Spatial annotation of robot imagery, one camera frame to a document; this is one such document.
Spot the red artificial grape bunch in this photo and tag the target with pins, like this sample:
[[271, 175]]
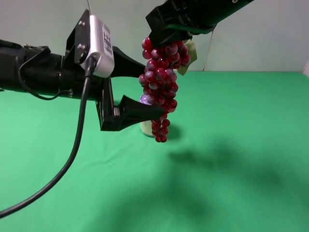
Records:
[[159, 80]]

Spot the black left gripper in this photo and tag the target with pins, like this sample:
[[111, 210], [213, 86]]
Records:
[[42, 69]]

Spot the white lotion bottle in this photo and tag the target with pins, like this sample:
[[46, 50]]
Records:
[[146, 126]]

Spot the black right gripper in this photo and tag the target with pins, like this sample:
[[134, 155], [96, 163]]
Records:
[[180, 20]]

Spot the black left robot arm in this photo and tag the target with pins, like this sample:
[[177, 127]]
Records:
[[12, 55]]

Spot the green tablecloth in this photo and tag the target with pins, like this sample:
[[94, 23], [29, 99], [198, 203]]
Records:
[[236, 160]]

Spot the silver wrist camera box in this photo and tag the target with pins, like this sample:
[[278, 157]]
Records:
[[93, 39]]

